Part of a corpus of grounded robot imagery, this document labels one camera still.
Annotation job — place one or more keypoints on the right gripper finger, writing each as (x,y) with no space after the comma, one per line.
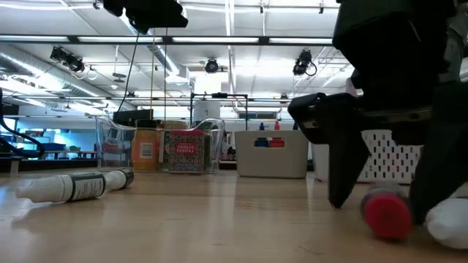
(343,164)
(449,146)

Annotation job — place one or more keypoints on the black food colouring bottle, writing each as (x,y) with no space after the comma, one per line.
(295,127)

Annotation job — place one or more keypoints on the small red colouring bottle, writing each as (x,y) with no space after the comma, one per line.
(387,217)

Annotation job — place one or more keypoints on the small white colouring bottle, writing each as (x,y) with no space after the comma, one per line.
(449,226)

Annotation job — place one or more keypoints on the red lid paprika tin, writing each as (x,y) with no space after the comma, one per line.
(184,149)

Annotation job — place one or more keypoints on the tan lid spice jar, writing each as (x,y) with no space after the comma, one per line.
(175,125)

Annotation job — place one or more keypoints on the black lid orange jar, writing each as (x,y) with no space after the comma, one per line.
(146,160)

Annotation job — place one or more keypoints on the clear plastic bin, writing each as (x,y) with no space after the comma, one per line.
(109,146)

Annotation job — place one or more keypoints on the white perforated basket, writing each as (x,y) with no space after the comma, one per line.
(380,178)

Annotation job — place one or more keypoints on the grey plastic bin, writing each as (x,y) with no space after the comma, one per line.
(272,160)

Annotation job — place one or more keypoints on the black metal stand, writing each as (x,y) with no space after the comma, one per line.
(219,95)

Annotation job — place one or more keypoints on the white cylinder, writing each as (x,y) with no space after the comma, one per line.
(206,111)

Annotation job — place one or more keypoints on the black background monitor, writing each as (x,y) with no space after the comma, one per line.
(131,117)

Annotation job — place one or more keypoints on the black ceiling camera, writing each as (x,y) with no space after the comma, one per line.
(211,65)
(67,59)
(302,63)

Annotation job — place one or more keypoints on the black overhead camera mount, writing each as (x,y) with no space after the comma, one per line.
(153,12)

